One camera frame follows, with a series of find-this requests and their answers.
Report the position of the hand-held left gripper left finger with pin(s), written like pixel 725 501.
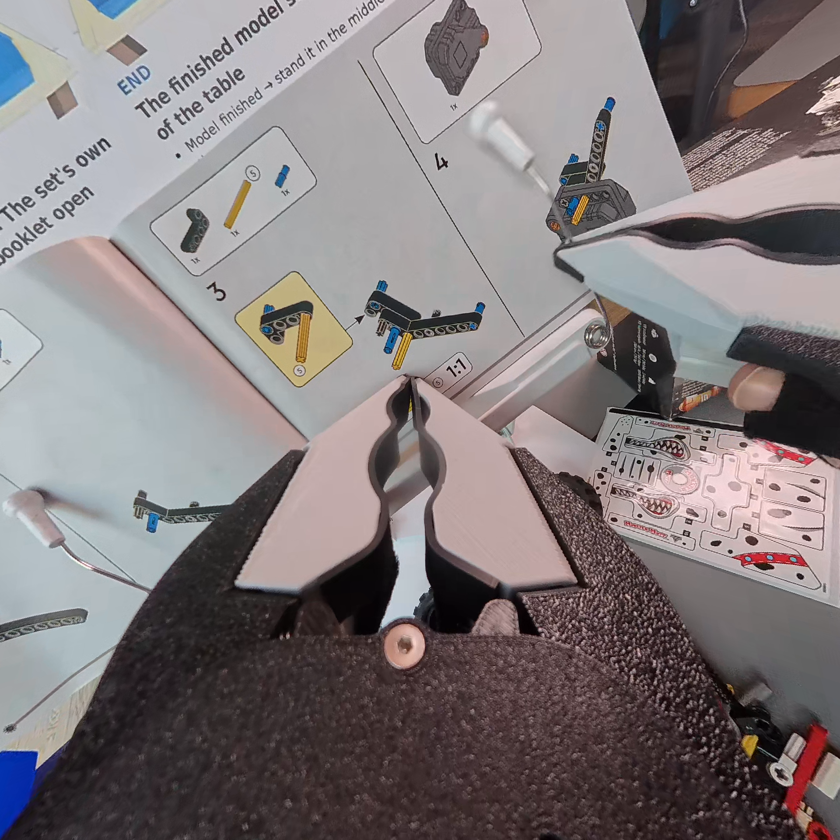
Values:
pixel 315 512

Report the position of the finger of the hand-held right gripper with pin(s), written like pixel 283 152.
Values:
pixel 695 295
pixel 774 187

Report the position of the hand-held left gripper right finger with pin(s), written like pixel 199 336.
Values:
pixel 499 518

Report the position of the instruction booklet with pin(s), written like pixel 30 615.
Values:
pixel 394 229

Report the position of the grey desk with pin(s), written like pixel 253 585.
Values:
pixel 689 630

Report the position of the printed task sheet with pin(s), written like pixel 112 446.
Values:
pixel 197 85

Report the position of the person's right hand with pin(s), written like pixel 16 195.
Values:
pixel 754 387

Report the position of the black toy set box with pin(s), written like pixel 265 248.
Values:
pixel 640 354

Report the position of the shark-mouth sticker sheet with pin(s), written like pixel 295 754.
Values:
pixel 722 492

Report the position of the white metal booklet stand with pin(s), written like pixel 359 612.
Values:
pixel 538 354

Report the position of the pile of mixed building bricks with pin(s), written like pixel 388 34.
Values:
pixel 804 754

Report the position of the blue box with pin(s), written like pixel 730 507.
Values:
pixel 16 760

